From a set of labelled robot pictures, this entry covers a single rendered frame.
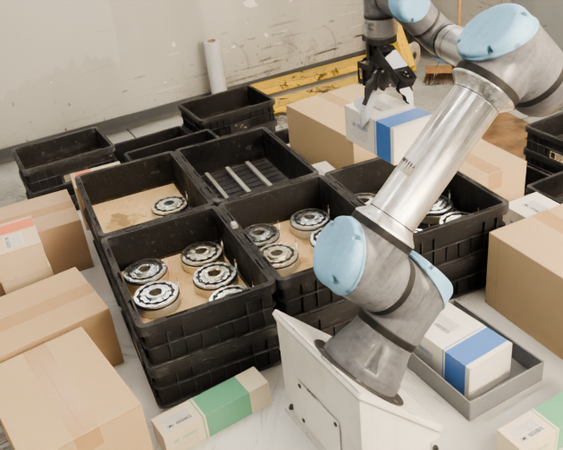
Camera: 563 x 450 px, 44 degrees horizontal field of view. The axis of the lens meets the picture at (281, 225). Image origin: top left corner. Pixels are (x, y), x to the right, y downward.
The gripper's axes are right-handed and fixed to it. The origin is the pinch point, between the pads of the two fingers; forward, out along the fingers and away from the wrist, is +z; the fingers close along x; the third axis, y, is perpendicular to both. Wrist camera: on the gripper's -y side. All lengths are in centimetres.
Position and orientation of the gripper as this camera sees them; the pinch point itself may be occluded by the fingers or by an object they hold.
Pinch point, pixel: (389, 120)
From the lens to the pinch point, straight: 169.1
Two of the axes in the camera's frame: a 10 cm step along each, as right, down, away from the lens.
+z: 1.0, 8.6, 5.0
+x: -8.7, 3.2, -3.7
